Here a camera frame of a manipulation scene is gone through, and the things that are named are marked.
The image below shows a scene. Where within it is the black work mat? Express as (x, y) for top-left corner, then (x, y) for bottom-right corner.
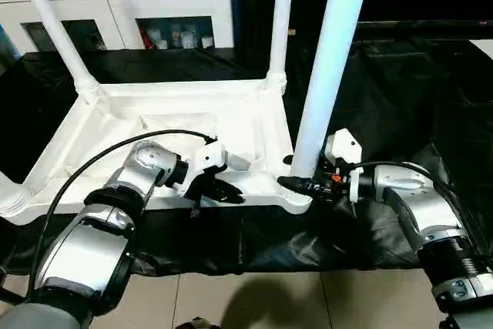
(0, 36), (493, 276)

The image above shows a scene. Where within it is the grey left robot leg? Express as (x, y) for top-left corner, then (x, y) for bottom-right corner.
(176, 317), (223, 329)

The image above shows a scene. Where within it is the black flat screen panel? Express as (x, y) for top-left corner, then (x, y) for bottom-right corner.
(354, 21), (493, 42)

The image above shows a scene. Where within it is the blue vertical panel edge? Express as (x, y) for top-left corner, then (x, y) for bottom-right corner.
(230, 0), (242, 49)

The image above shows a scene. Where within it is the white glass-door cabinet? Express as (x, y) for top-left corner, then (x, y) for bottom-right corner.
(0, 0), (234, 54)

